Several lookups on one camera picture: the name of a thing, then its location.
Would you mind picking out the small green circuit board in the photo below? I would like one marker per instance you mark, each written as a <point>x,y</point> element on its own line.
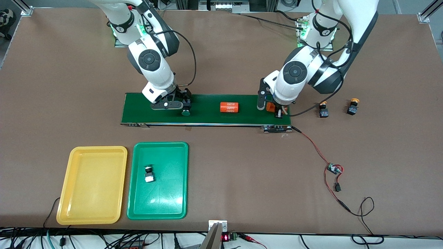
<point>334,168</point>

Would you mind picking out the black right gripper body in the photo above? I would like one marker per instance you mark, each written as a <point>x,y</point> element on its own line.
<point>181,95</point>

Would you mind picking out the yellow push button switch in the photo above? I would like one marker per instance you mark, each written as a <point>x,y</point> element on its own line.
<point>323,113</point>
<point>352,109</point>

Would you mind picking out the small black plug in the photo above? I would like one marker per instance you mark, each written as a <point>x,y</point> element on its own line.
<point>337,187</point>

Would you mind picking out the red digit display module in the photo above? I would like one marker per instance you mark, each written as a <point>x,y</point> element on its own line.
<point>226,237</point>

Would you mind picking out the yellow plastic tray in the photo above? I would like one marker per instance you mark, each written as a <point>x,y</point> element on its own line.
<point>91,185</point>

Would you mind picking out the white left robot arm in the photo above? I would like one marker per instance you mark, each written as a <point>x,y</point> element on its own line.
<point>294,74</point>

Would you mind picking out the grey box with lights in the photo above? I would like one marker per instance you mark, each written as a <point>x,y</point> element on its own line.
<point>223,5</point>

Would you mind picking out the black white sneaker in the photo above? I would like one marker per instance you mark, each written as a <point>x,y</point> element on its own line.
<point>7,16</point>

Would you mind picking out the green conveyor belt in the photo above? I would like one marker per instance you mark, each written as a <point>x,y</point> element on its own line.
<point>207,117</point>

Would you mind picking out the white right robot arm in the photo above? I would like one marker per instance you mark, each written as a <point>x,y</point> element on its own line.
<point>150,62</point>

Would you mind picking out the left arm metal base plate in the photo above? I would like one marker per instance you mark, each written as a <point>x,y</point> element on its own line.
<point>328,48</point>

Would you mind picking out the green plastic tray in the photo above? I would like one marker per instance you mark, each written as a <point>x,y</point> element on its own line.
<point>166,200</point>

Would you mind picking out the aluminium frame profile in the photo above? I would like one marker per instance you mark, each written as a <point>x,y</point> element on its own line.
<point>429,12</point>
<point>25,8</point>

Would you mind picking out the green push button switch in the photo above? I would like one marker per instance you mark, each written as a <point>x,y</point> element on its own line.
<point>186,112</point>
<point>149,177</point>

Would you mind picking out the grey aluminium post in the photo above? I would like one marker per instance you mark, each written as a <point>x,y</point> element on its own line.
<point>211,238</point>

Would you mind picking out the red clip lead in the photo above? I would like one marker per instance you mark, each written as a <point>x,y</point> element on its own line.
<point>252,239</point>

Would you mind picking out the orange cylinder with print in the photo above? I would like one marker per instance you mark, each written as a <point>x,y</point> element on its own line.
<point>270,107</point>
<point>229,107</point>

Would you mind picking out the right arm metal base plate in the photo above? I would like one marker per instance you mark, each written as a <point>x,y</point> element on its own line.
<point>119,43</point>

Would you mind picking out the aluminium mounting bracket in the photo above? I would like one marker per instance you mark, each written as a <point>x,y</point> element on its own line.
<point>223,224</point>

